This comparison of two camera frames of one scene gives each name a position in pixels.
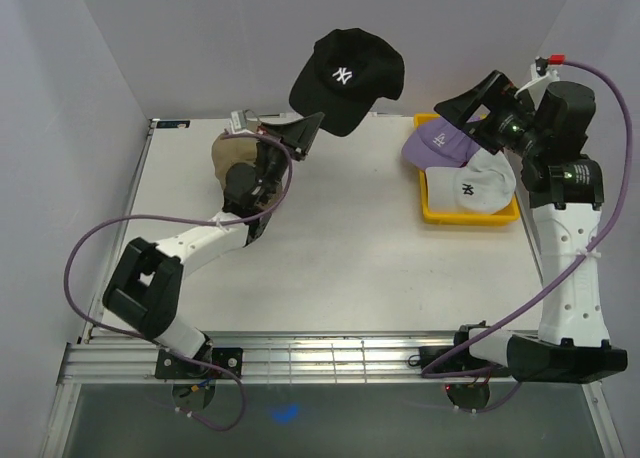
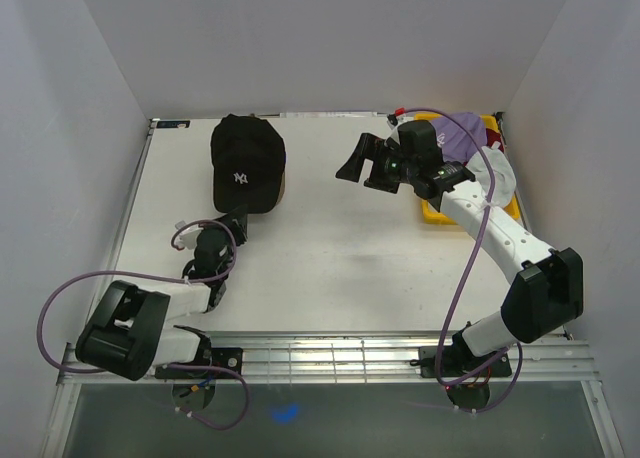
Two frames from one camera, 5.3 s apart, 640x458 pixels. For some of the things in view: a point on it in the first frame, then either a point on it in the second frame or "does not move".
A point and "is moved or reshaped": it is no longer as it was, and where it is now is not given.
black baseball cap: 347,72 is moved or reshaped
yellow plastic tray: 509,216 does not move
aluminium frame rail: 349,359 does not move
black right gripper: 495,94 to 369,147
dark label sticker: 172,124 does not move
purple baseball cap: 439,143 does not move
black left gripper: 297,135 to 237,224
